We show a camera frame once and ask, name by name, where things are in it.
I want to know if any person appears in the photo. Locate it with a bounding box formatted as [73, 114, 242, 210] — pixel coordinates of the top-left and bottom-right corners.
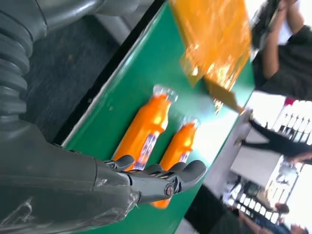
[252, 0, 312, 101]
[235, 111, 312, 164]
[185, 184, 312, 234]

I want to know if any box wrapped in yellow plastic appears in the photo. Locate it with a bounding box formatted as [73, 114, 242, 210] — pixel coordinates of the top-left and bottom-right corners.
[169, 0, 253, 115]

